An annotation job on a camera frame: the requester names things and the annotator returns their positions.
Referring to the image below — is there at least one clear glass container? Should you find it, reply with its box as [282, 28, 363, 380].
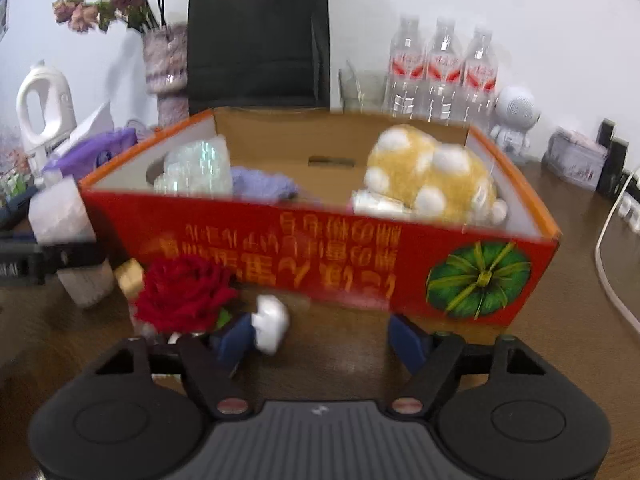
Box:
[339, 60, 388, 113]

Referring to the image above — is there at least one red cardboard box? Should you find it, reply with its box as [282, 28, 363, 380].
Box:
[77, 106, 562, 346]

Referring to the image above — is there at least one small printed tin box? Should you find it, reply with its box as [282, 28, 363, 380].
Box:
[542, 129, 607, 191]

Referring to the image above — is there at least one patterned vase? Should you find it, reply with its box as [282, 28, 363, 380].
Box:
[142, 22, 191, 128]

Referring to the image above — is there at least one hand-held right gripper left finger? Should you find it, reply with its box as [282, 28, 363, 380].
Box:
[92, 315, 255, 418]

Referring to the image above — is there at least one tall black box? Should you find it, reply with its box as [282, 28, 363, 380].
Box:
[597, 137, 631, 197]

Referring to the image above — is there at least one clear water bottle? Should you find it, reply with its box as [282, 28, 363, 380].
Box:
[385, 16, 426, 118]
[462, 27, 501, 128]
[425, 17, 463, 123]

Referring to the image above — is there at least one white paper roll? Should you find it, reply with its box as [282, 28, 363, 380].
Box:
[27, 177, 118, 308]

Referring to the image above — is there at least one small gold box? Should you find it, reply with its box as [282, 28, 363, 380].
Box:
[114, 258, 146, 301]

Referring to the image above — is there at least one red rose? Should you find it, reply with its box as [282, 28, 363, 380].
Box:
[134, 255, 238, 336]

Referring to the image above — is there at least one yellow white-dotted plush toy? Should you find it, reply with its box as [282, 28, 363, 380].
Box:
[364, 125, 508, 226]

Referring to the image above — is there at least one purple knitted cloth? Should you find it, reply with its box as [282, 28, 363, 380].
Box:
[230, 166, 301, 203]

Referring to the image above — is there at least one white tube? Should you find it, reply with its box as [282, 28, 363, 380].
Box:
[350, 189, 416, 216]

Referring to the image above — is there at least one small white toy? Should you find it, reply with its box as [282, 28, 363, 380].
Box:
[250, 294, 291, 356]

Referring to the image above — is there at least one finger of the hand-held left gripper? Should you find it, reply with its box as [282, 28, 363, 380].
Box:
[30, 241, 108, 278]

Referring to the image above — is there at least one black paper bag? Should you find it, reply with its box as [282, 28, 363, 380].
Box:
[186, 0, 332, 117]

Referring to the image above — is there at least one white cable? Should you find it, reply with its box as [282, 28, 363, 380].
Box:
[594, 170, 640, 328]

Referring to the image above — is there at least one purple tissue box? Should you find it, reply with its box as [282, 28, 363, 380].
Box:
[42, 101, 138, 188]

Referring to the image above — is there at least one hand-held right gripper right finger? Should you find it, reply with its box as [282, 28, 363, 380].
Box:
[387, 312, 548, 416]

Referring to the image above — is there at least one glittery clear packet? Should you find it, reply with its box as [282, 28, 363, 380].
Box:
[152, 134, 235, 196]

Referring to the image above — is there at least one white robot speaker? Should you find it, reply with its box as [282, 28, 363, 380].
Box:
[489, 85, 542, 166]

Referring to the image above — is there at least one white detergent jug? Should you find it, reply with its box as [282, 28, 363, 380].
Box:
[16, 59, 77, 173]

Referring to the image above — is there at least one dark blue object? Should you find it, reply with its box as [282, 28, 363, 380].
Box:
[0, 192, 41, 231]

